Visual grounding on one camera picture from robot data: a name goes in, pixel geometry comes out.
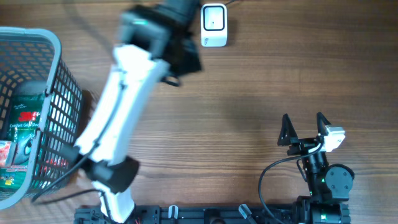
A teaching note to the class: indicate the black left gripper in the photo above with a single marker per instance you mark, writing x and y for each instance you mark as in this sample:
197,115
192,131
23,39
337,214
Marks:
185,58

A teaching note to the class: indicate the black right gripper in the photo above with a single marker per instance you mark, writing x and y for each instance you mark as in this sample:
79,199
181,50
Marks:
305,144

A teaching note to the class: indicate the green 3M gloves packet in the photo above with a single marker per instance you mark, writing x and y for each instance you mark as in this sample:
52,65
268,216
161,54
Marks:
23,122

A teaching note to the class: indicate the red white small packet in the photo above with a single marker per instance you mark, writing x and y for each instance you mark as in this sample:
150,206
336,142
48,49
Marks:
7,152

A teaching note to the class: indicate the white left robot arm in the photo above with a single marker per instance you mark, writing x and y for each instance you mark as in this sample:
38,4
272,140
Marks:
101,149

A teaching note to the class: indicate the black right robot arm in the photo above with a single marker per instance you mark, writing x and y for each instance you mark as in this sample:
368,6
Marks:
329,184

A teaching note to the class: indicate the white barcode scanner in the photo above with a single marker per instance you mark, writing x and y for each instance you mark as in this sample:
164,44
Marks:
214,25

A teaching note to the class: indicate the grey plastic shopping basket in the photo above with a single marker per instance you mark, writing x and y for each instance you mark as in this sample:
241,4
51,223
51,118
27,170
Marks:
31,64

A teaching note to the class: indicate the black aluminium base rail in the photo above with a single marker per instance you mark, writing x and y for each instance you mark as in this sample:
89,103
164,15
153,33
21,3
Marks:
152,214

